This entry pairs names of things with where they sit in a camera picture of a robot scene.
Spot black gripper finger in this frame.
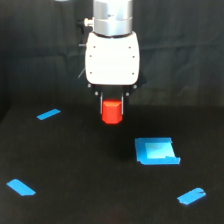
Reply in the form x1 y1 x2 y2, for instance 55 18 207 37
121 92 126 115
99 91 103 115

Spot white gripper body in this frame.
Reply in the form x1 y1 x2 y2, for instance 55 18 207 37
78 30 147 98

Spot red hexagonal block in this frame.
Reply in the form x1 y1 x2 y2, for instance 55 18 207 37
102 99 122 124

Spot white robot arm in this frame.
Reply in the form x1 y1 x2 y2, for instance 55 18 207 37
77 0 140 113

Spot blue tape strip back left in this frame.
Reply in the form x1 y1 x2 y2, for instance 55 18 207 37
37 109 61 120

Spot blue tape strip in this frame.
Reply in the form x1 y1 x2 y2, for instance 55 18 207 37
177 187 206 205
37 109 61 120
7 179 35 196

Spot blue tape strip front right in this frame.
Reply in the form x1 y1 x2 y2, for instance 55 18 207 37
177 187 206 205

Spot blue tape strip front left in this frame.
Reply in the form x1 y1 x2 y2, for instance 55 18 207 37
7 179 35 196

